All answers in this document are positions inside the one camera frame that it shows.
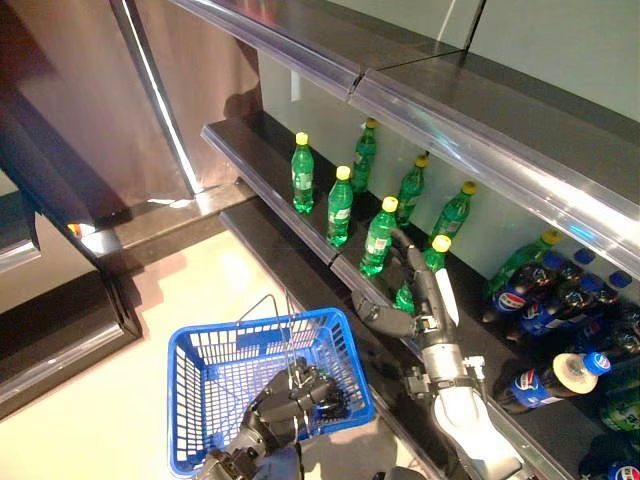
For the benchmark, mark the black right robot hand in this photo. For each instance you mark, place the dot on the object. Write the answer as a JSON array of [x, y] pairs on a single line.
[[425, 300]]

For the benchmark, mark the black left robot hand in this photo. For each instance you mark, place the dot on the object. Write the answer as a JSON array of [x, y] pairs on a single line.
[[285, 405]]

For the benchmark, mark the green soda bottle yellow cap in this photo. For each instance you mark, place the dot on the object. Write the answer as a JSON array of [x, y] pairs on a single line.
[[302, 177], [452, 215], [377, 240], [520, 260], [436, 255], [364, 157], [411, 192], [340, 210]]

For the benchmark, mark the blue plastic shopping basket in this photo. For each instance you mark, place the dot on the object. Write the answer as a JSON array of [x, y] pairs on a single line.
[[171, 400]]

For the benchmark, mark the dark cola bottle blue label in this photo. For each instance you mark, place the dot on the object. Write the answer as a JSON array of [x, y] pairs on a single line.
[[584, 256], [555, 312], [520, 296], [607, 320], [620, 471]]

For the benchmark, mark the dark base shelf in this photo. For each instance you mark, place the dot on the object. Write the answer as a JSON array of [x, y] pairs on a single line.
[[320, 285]]

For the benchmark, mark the cola bottle with white collar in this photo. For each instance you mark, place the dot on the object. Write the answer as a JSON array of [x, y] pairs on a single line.
[[550, 382]]

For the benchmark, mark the dark metal store shelf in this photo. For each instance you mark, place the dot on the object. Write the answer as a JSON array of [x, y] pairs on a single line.
[[500, 167]]

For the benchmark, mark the green soda can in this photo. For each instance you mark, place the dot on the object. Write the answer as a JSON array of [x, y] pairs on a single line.
[[620, 409]]

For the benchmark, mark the dark neighbouring shelf unit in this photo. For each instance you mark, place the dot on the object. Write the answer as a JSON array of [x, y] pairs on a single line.
[[50, 350]]

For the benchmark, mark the dark pillar with chrome strip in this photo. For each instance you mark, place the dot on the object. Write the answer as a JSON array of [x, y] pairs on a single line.
[[150, 85]]

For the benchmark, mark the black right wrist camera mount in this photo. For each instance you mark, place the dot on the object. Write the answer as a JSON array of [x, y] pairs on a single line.
[[417, 385]]

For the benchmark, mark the clear plastic price rail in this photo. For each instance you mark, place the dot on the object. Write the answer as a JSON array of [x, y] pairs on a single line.
[[275, 46], [270, 199], [530, 445]]

